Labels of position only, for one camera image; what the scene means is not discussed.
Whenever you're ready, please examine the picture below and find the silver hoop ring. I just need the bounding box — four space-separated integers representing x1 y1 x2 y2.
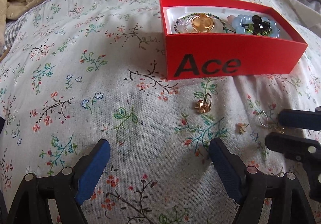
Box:
256 110 271 129

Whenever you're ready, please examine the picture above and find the black beaded flower brooch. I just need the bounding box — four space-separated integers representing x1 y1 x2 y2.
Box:
251 15 271 36

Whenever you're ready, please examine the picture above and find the small gold stud earring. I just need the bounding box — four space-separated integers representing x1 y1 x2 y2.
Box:
237 123 249 134

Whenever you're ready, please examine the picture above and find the floral bed sheet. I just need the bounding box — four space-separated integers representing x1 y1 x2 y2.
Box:
1 0 320 223

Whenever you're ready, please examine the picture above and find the red Ace box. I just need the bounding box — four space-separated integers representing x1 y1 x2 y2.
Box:
159 0 308 80

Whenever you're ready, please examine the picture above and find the gold flower ring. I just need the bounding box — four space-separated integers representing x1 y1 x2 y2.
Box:
193 93 213 114

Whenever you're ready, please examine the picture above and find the green bead black cord bracelet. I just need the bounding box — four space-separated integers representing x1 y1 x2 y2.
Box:
246 23 274 37

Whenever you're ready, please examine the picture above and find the blue bead bracelet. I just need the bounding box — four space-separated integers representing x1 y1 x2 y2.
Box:
231 14 281 39

